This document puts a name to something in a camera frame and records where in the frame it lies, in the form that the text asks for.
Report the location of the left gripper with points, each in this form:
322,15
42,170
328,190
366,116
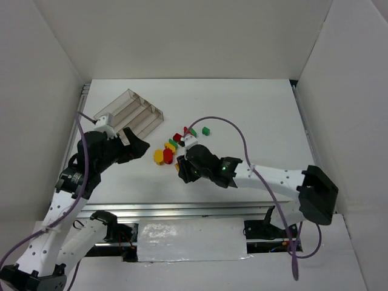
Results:
127,147

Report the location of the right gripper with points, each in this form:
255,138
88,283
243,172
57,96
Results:
184,169

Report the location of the yellow rounded lego brick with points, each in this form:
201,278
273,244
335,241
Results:
158,157

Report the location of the red rounded lego brick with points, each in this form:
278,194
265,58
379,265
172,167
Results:
168,155

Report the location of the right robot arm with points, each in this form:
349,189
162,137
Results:
312,193

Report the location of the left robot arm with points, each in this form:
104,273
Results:
49,257

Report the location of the small yellow lego brick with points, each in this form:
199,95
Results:
168,145

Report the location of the green half-round lego brick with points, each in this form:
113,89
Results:
193,132

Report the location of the small green lego brick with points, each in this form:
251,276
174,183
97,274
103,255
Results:
206,131

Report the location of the red rectangular lego brick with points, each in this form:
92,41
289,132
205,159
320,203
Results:
178,139

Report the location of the clear compartment organizer tray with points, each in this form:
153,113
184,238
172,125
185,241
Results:
133,111

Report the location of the white cover panel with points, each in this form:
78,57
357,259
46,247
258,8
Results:
202,239

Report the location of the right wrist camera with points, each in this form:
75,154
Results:
189,141

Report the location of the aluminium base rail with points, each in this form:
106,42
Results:
136,212

